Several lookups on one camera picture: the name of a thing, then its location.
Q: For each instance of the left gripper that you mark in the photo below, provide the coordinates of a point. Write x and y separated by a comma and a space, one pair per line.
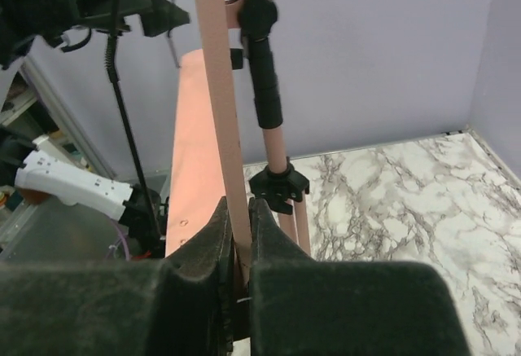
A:
23, 20

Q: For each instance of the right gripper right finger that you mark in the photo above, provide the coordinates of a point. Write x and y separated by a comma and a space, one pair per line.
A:
301, 306

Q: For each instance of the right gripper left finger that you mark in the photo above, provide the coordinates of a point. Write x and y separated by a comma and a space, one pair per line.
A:
178, 305

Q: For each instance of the pink perforated music stand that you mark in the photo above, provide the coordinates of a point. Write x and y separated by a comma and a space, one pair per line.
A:
207, 157

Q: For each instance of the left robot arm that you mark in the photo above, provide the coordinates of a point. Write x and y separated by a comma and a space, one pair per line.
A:
27, 166

